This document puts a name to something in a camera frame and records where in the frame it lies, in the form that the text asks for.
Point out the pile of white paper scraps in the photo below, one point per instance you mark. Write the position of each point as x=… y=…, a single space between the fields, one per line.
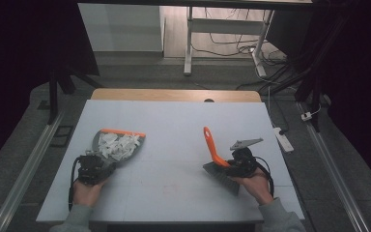
x=117 y=146

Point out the person's right hand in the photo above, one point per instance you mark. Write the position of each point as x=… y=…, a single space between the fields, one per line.
x=257 y=188

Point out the black tripod stand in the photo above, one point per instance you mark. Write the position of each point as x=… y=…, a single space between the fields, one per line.
x=312 y=80

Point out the aluminium floor rail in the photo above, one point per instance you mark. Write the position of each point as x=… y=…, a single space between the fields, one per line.
x=29 y=167
x=331 y=167

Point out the wooden table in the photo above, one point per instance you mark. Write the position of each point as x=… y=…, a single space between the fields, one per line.
x=174 y=95

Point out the white metal desk frame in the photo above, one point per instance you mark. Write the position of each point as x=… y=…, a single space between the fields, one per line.
x=225 y=25

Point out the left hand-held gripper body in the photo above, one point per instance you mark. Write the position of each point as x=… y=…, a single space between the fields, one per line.
x=93 y=169

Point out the black metal stand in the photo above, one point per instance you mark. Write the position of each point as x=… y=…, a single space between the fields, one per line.
x=54 y=93

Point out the white power strip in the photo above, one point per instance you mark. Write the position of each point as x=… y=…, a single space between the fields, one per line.
x=283 y=139

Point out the black floor plate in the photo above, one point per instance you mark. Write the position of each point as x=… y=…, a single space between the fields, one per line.
x=62 y=136

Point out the white panel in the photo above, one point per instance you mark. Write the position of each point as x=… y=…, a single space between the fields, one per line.
x=120 y=27

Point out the grey dustpan with orange edge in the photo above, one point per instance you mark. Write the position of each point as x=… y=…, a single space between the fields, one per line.
x=122 y=132

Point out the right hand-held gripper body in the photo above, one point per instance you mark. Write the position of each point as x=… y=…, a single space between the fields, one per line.
x=243 y=164

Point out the dark curtain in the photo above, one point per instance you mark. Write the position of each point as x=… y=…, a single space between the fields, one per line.
x=360 y=80
x=19 y=64

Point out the person's left hand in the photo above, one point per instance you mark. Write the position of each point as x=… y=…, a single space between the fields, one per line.
x=87 y=193

